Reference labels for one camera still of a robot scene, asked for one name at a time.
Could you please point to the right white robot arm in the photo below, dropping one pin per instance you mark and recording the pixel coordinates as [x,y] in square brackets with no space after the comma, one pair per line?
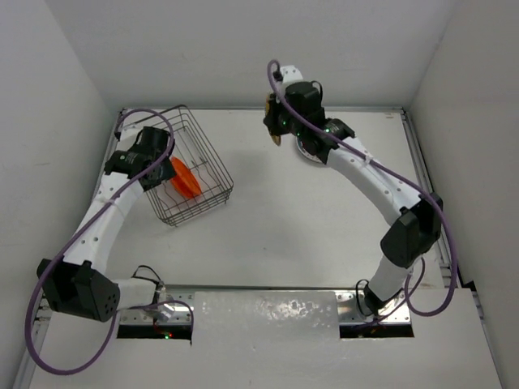
[414,224]

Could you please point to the dark plate with gold pattern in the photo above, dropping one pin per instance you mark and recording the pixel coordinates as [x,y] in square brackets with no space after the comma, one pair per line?
[271,115]

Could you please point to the orange plate front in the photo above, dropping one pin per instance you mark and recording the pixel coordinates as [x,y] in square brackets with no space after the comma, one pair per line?
[184,181]

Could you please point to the grey wire dish rack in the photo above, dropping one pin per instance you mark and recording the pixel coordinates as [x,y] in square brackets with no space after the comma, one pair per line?
[194,149]

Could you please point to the aluminium table edge rail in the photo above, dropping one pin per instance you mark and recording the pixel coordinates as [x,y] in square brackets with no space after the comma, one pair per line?
[448,267]

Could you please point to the white plate with teal rim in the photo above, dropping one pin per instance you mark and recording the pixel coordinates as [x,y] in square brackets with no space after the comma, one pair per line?
[308,156]

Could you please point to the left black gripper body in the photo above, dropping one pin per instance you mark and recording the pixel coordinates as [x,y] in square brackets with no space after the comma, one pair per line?
[164,173]

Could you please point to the white front cover board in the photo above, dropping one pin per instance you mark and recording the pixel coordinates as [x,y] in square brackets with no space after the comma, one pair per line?
[291,340]

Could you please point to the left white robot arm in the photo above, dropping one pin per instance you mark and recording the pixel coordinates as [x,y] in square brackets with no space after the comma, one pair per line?
[77,284]

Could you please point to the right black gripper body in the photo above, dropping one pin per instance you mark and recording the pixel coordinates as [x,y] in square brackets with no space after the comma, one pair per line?
[279,122]

